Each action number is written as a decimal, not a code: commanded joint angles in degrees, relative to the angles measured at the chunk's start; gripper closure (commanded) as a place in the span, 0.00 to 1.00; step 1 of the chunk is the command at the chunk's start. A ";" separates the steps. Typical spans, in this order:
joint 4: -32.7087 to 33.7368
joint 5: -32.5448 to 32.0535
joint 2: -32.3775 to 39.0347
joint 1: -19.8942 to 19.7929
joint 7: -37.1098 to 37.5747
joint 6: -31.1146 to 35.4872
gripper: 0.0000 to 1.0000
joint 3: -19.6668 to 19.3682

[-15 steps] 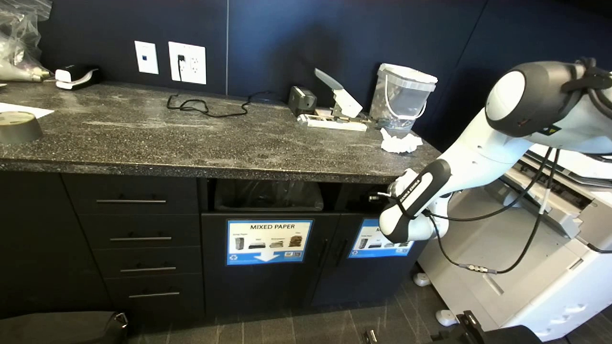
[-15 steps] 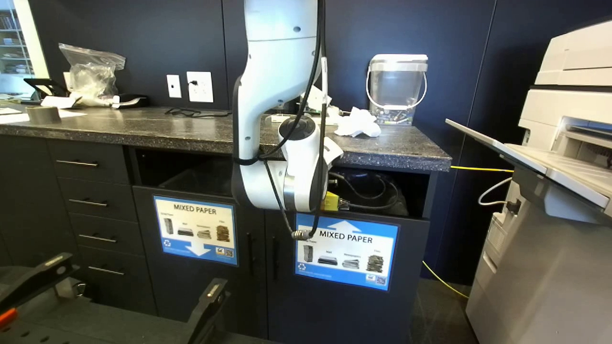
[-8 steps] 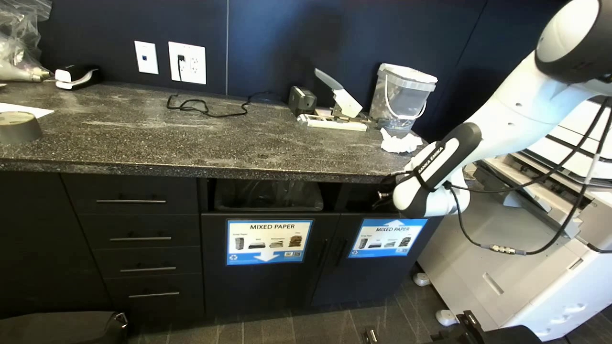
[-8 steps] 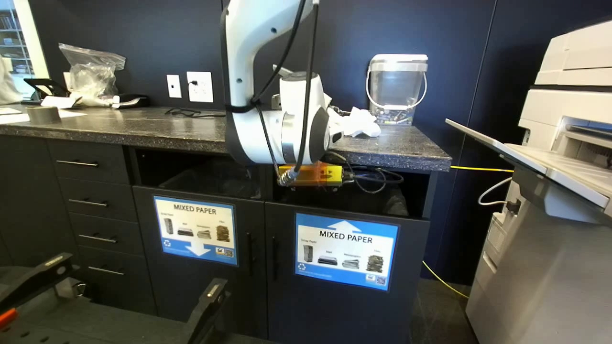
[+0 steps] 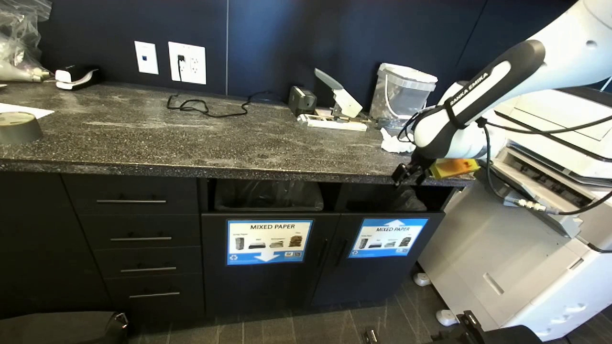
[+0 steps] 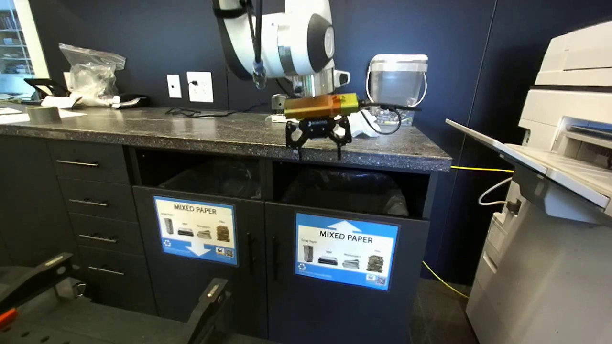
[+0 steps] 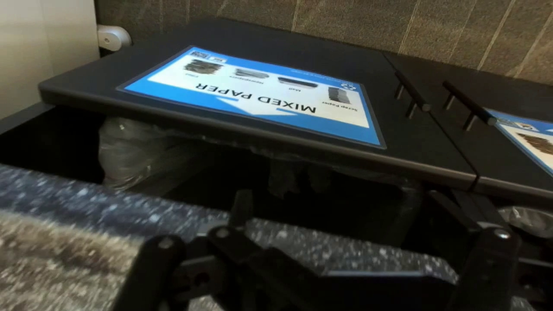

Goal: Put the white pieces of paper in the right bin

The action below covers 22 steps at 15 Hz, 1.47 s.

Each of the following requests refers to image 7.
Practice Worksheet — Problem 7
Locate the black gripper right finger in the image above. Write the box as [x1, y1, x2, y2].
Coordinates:
[424, 188, 553, 311]

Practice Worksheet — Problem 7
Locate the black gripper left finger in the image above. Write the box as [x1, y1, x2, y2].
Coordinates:
[110, 188, 347, 311]

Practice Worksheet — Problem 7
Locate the black recycling bin lid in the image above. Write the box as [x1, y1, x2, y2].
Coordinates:
[0, 15, 553, 311]

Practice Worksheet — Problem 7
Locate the mixed paper sign up arrow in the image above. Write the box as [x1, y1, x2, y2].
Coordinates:
[117, 44, 386, 150]

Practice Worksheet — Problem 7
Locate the black door handle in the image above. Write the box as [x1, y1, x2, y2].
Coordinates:
[440, 79, 497, 132]
[393, 67, 431, 120]

